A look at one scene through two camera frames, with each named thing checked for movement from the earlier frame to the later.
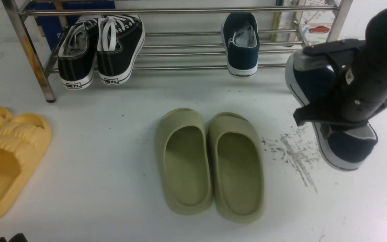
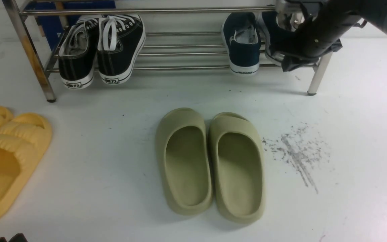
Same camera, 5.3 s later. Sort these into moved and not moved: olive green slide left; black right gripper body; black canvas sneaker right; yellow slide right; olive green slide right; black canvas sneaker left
Moved: black right gripper body
Not moved: olive green slide left; yellow slide right; black canvas sneaker right; olive green slide right; black canvas sneaker left
